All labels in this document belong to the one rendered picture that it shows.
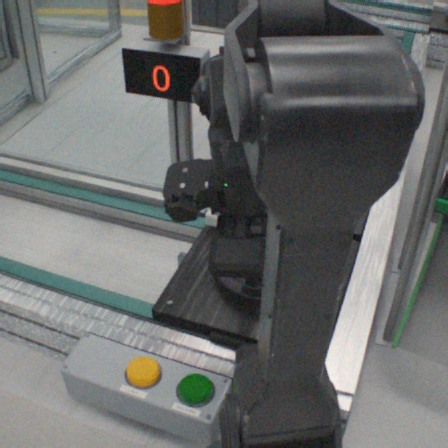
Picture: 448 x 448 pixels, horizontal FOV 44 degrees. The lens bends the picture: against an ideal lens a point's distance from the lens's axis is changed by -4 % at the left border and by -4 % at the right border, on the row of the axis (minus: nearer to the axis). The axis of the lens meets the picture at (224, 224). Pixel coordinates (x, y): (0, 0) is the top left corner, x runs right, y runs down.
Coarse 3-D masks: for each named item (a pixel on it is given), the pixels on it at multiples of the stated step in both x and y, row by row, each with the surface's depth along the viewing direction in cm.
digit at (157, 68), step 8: (144, 56) 78; (152, 56) 78; (152, 64) 79; (160, 64) 78; (168, 64) 78; (152, 72) 80; (160, 72) 79; (168, 72) 79; (152, 80) 80; (160, 80) 80; (168, 80) 79; (152, 88) 81; (160, 88) 81; (168, 88) 80; (176, 88) 80; (168, 96) 81; (176, 96) 81
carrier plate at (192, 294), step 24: (192, 264) 84; (168, 288) 80; (192, 288) 80; (216, 288) 80; (168, 312) 77; (192, 312) 77; (216, 312) 77; (240, 312) 77; (336, 312) 76; (240, 336) 74
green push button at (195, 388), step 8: (192, 376) 68; (200, 376) 68; (184, 384) 67; (192, 384) 67; (200, 384) 67; (208, 384) 67; (184, 392) 66; (192, 392) 66; (200, 392) 66; (208, 392) 66; (184, 400) 66; (192, 400) 66; (200, 400) 66
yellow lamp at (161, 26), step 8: (152, 8) 74; (160, 8) 73; (168, 8) 73; (176, 8) 74; (152, 16) 74; (160, 16) 74; (168, 16) 74; (176, 16) 75; (152, 24) 75; (160, 24) 75; (168, 24) 75; (176, 24) 75; (152, 32) 76; (160, 32) 75; (168, 32) 75; (176, 32) 76
